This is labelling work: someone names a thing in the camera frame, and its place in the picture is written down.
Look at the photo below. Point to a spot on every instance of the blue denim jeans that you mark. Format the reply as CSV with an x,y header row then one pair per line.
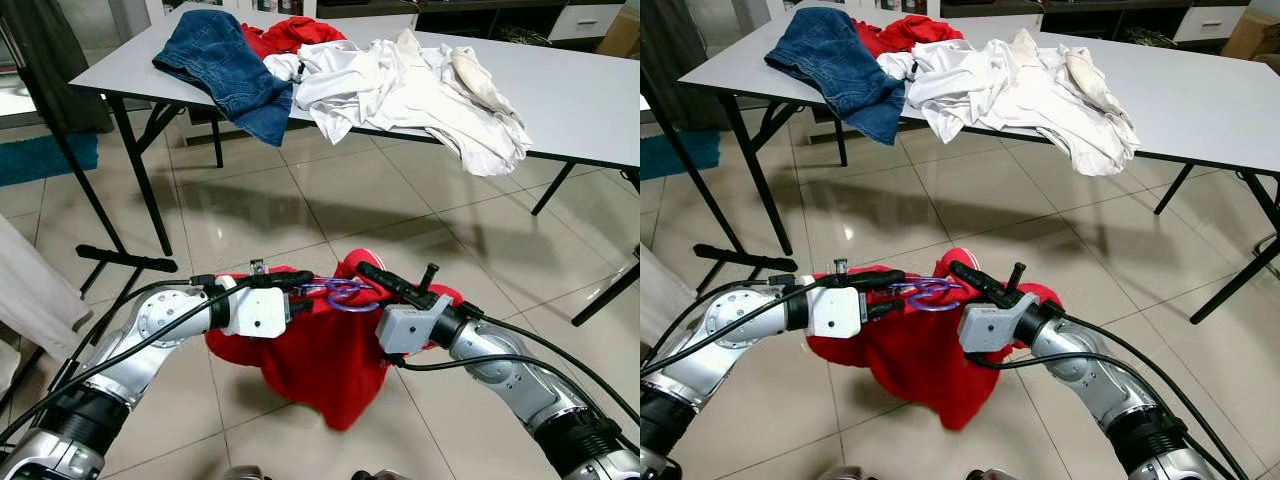
x,y
830,70
220,70

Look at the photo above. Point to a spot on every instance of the red t-shirt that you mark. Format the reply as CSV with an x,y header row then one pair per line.
x,y
300,35
920,32

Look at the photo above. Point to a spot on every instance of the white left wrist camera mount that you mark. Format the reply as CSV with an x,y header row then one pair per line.
x,y
838,312
255,312

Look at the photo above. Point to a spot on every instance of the grey robot left foot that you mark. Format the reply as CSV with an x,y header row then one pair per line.
x,y
842,474
243,474

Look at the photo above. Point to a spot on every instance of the brown cardboard box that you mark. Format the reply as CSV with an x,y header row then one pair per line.
x,y
622,35
1255,35

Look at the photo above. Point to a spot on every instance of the dark curtain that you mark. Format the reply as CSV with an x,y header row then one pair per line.
x,y
675,50
50,60

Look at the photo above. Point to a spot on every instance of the grey robot right foot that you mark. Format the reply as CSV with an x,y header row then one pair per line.
x,y
375,476
988,476

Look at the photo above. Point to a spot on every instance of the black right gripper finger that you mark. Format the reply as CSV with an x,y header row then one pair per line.
x,y
385,280
975,280

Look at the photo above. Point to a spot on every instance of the dark tv stand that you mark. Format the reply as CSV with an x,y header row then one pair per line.
x,y
1120,12
500,15

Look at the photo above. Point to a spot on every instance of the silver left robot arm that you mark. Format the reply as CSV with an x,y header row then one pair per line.
x,y
160,320
740,320

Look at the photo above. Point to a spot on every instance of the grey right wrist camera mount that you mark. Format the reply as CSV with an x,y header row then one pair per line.
x,y
410,325
992,328

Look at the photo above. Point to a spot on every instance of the white shirt with grey collar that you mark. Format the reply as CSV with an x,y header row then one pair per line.
x,y
282,67
895,66

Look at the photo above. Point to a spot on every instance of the white drawer front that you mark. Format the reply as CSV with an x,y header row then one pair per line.
x,y
585,20
1210,22

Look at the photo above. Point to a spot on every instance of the purple plastic hanger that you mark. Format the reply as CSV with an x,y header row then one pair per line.
x,y
335,286
925,287

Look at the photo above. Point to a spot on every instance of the grey robot foot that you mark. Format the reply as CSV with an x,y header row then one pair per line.
x,y
243,474
988,476
375,476
842,474

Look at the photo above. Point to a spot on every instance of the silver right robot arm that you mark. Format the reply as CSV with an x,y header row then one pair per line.
x,y
500,365
1090,370

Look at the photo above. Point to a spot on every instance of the teal floor rug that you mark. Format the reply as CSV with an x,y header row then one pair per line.
x,y
680,155
45,160

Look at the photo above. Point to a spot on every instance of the white polo shirt with label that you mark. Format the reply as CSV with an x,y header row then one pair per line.
x,y
985,60
370,60

